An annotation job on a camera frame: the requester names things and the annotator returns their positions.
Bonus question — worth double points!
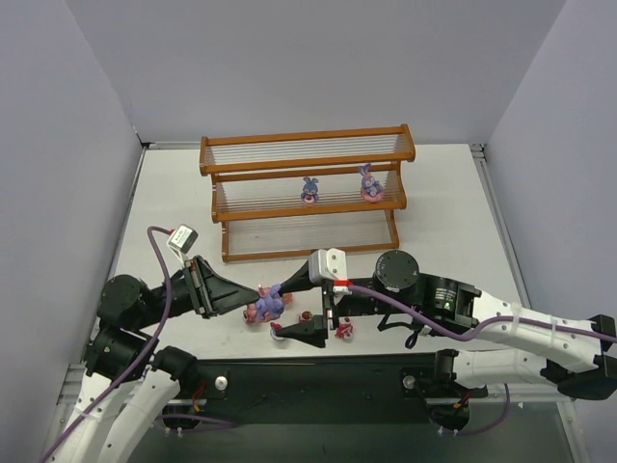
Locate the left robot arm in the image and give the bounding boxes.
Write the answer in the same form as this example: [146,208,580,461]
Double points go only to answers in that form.
[42,257,259,462]

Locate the wooden three-tier shelf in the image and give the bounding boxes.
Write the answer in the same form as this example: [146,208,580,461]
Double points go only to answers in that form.
[200,124,416,263]

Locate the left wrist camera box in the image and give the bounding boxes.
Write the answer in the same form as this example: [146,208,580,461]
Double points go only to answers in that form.
[167,224,199,254]

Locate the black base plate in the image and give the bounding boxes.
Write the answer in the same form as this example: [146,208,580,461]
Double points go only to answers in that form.
[163,353,488,425]

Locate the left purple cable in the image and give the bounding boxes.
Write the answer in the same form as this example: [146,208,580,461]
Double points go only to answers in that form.
[42,225,187,463]

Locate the purple bunny sitting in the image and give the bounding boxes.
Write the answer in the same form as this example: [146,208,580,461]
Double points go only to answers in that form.
[359,163,384,203]

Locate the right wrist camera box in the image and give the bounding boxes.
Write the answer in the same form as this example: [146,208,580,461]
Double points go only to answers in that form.
[308,248,348,286]

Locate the red bear on cake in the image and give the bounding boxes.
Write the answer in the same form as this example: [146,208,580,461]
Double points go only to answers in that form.
[298,311,313,323]

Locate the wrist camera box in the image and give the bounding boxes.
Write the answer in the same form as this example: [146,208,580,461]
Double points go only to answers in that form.
[167,224,199,254]
[308,248,348,286]

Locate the pink bear with cream hat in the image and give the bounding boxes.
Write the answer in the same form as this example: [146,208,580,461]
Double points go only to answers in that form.
[335,317,354,342]

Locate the purple bunny holding cake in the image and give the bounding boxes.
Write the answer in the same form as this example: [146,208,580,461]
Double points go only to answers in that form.
[301,177,319,205]

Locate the blue red cupcake toy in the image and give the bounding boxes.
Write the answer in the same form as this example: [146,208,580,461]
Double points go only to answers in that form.
[270,322,285,342]

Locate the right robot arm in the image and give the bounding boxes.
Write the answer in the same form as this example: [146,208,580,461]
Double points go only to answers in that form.
[270,249,616,400]

